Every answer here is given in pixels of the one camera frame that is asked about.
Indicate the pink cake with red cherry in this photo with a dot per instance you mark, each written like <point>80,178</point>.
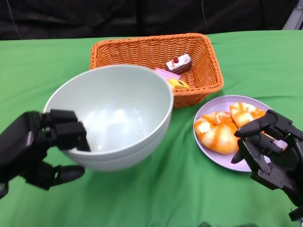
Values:
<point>168,73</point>

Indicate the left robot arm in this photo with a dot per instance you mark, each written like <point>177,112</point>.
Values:
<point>3,190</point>

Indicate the lavender plate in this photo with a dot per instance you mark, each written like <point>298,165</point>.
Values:
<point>227,160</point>

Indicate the pale green bowl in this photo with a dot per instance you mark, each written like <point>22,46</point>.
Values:
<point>118,106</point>

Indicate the yellow cake slice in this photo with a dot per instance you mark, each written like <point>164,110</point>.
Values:
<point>178,84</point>

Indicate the brown chocolate cake slice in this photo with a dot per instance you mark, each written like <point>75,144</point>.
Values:
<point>178,63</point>

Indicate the black backdrop cloth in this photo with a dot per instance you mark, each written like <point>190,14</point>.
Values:
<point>94,19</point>

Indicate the orange wicker basket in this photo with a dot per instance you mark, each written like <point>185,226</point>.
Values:
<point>142,52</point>

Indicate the green tablecloth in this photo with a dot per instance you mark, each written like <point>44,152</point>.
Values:
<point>35,71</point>

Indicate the round orange bread bun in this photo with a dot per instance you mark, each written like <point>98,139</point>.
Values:
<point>221,140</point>

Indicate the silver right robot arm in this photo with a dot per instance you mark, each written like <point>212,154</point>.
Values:
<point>297,214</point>

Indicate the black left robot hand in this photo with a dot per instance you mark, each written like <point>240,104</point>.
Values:
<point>21,142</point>

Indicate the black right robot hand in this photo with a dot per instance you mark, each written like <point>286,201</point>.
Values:
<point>284,165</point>

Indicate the grey metal post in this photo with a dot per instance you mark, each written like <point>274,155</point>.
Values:
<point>293,19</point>

